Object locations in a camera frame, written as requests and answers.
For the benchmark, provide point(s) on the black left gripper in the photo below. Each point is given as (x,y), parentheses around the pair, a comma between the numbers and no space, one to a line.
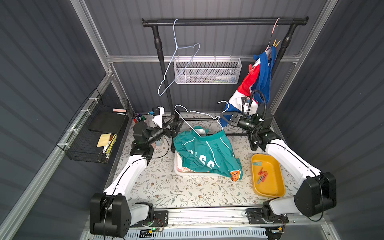
(172,127)

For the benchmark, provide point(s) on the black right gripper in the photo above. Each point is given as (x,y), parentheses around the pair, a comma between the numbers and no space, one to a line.
(235,120)

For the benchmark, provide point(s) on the pink printed jacket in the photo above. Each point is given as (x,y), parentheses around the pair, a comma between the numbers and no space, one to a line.
(196,167)

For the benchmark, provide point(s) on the red white blue jacket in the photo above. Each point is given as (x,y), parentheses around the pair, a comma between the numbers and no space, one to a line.
(257,86)

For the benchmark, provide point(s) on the green jacket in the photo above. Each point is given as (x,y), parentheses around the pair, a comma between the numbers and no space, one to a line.
(214,152)

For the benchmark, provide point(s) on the grey clothespin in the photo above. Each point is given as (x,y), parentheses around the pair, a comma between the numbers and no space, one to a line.
(260,179)

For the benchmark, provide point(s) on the yellow clothespin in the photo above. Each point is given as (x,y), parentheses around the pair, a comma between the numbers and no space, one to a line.
(276,43)

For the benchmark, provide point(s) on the pink wire hanger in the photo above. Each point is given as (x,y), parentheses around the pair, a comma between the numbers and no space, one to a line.
(273,30)

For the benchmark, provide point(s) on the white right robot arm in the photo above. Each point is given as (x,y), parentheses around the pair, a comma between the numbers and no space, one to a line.
(318,190)

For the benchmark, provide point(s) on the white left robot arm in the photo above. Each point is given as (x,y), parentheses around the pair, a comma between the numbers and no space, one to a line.
(126,180)

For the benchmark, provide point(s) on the pink pen cup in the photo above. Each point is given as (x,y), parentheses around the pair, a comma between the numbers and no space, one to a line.
(139,118)

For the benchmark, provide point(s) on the floral table mat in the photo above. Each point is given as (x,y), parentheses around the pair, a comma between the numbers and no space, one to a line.
(160,185)

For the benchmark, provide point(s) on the white plastic basket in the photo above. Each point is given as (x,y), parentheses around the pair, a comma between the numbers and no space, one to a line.
(180,170)

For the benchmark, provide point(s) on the yellow sticky notes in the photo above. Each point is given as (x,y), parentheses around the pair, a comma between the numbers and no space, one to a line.
(104,140)

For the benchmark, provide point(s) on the yellow plastic tray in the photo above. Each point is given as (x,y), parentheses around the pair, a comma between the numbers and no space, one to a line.
(273,186)

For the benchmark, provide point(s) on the black clothes rack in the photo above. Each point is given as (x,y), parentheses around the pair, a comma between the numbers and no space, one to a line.
(223,22)

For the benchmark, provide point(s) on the silver mesh wall basket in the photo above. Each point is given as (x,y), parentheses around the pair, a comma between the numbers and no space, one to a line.
(207,70)

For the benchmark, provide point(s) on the black wire wall basket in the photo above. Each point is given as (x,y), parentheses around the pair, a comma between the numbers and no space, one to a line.
(100,114)

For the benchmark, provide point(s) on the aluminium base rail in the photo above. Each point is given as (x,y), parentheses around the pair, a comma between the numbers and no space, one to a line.
(220,217)

